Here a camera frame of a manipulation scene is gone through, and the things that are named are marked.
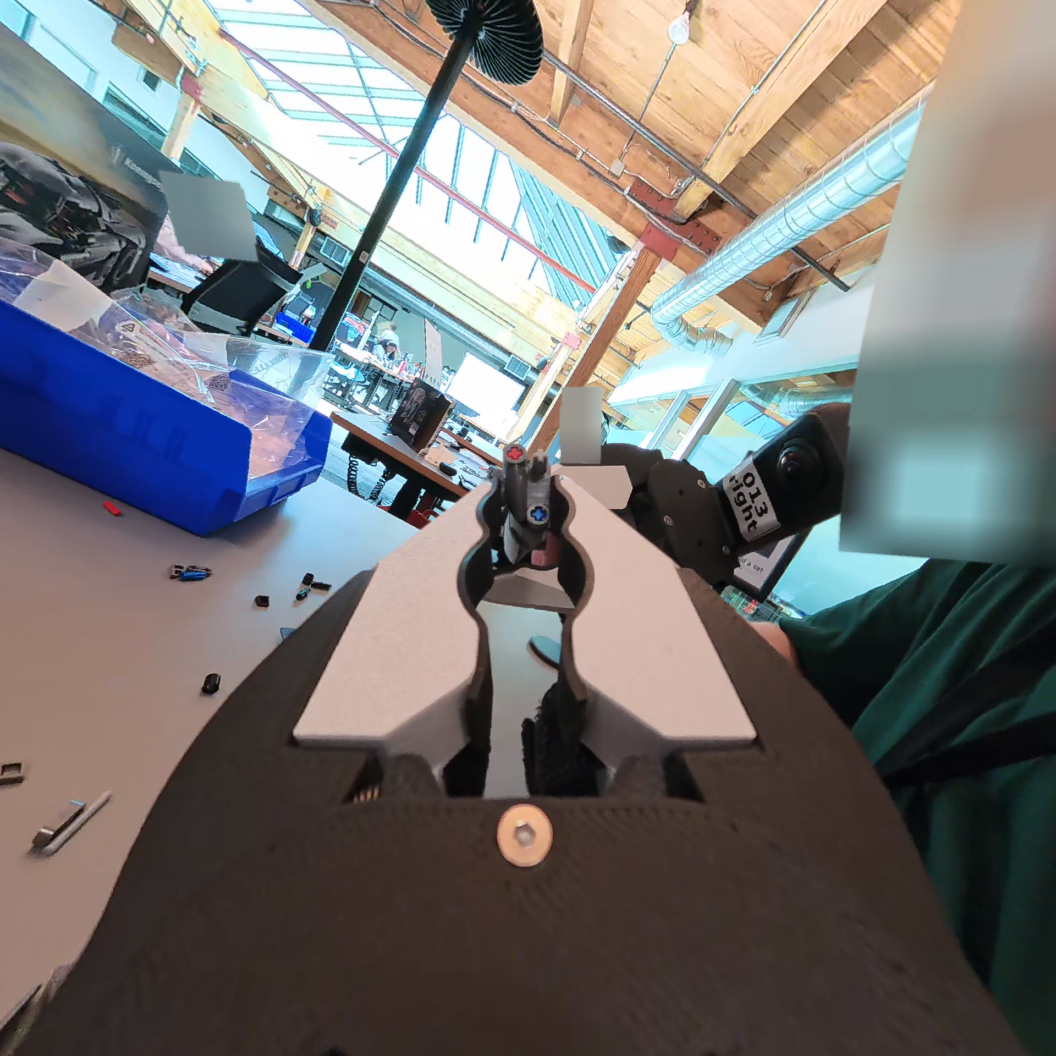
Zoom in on grey lego panel assembly red pins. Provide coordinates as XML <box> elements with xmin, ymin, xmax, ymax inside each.
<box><xmin>497</xmin><ymin>444</ymin><xmax>572</xmax><ymax>572</ymax></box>

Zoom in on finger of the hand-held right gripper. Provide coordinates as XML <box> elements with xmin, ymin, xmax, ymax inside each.
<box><xmin>569</xmin><ymin>464</ymin><xmax>634</xmax><ymax>510</ymax></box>
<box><xmin>482</xmin><ymin>571</ymin><xmax>576</xmax><ymax>613</ymax></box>

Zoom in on black finned round lamp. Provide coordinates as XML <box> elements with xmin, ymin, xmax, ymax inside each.
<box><xmin>425</xmin><ymin>0</ymin><xmax>546</xmax><ymax>87</ymax></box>

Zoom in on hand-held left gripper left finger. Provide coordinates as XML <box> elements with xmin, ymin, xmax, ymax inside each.
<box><xmin>293</xmin><ymin>481</ymin><xmax>506</xmax><ymax>793</ymax></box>

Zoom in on crumpled clear plastic bags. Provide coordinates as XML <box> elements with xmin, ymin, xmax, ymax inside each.
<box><xmin>0</xmin><ymin>247</ymin><xmax>331</xmax><ymax>463</ymax></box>

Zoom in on person's green shirt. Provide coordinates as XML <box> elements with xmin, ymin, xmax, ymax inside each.
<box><xmin>779</xmin><ymin>557</ymin><xmax>1056</xmax><ymax>1056</ymax></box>

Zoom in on small dark printed box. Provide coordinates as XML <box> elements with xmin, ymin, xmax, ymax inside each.
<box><xmin>388</xmin><ymin>378</ymin><xmax>455</xmax><ymax>450</ymax></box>

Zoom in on black strap with metal clip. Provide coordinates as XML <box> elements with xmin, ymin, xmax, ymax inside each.
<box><xmin>881</xmin><ymin>718</ymin><xmax>1056</xmax><ymax>787</ymax></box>

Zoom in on blue plastic bin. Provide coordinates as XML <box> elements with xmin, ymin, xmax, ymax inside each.
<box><xmin>0</xmin><ymin>297</ymin><xmax>333</xmax><ymax>537</ymax></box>

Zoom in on black coiled cable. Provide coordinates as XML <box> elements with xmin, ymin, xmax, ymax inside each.
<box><xmin>342</xmin><ymin>454</ymin><xmax>389</xmax><ymax>504</ymax></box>

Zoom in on black office chair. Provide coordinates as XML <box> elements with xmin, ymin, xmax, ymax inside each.
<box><xmin>180</xmin><ymin>239</ymin><xmax>302</xmax><ymax>335</ymax></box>

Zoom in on person's right forearm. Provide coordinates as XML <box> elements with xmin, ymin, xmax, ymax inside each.
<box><xmin>746</xmin><ymin>619</ymin><xmax>800</xmax><ymax>673</ymax></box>

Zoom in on white board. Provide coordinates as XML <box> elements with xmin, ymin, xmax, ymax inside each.
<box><xmin>445</xmin><ymin>353</ymin><xmax>529</xmax><ymax>422</ymax></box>

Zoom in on white bar grey lego piece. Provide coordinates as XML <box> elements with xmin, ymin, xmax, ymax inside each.
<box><xmin>31</xmin><ymin>790</ymin><xmax>112</xmax><ymax>856</ymax></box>

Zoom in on black framed sign stand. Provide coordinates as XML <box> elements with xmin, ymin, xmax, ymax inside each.
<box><xmin>726</xmin><ymin>528</ymin><xmax>813</xmax><ymax>603</ymax></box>

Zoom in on silver ventilation duct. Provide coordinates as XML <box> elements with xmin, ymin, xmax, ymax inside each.
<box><xmin>650</xmin><ymin>124</ymin><xmax>925</xmax><ymax>348</ymax></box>

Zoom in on white wall vent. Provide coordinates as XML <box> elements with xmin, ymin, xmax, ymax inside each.
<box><xmin>755</xmin><ymin>293</ymin><xmax>805</xmax><ymax>343</ymax></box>

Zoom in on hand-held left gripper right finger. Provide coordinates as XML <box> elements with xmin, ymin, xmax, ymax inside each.
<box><xmin>551</xmin><ymin>475</ymin><xmax>757</xmax><ymax>791</ymax></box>

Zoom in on dark printed lego set box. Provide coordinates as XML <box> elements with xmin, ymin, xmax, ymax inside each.
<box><xmin>0</xmin><ymin>25</ymin><xmax>166</xmax><ymax>292</ymax></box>

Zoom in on brown wooden desk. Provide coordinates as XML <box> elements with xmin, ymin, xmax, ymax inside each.
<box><xmin>330</xmin><ymin>408</ymin><xmax>504</xmax><ymax>514</ymax></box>

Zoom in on dark metal pole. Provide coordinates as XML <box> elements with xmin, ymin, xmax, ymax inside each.
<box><xmin>309</xmin><ymin>16</ymin><xmax>481</xmax><ymax>351</ymax></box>

